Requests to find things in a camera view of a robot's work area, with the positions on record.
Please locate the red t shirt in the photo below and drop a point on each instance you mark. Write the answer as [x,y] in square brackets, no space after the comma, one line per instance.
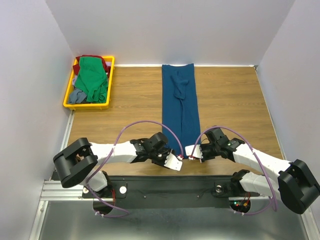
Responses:
[106,65]

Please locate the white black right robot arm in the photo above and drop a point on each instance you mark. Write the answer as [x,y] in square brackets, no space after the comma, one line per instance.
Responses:
[290,182]

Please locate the grey t shirt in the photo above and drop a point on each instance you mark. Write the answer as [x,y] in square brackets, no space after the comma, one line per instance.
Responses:
[77,96]

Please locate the blue t shirt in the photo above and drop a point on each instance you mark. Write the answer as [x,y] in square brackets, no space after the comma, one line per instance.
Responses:
[179,102]

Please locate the green t shirt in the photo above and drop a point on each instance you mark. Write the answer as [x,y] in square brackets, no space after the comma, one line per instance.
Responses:
[92,79]

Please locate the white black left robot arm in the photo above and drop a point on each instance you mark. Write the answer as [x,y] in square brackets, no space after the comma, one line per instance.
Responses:
[75,164]

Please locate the aluminium frame rail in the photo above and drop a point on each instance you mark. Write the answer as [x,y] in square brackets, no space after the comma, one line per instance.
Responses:
[52,191]

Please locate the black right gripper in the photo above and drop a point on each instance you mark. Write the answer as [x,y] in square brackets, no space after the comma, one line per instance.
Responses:
[205,157]

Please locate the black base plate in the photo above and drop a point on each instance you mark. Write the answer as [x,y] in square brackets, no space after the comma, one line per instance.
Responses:
[165,192]

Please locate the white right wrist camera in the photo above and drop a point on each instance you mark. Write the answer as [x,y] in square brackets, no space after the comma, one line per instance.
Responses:
[194,152]

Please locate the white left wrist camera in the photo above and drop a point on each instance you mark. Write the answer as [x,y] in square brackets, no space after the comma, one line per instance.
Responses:
[173,163]

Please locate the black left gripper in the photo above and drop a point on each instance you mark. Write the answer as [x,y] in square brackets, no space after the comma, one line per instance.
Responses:
[167,151]

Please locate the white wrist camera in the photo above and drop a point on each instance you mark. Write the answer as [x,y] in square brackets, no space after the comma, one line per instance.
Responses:
[194,152]
[173,163]

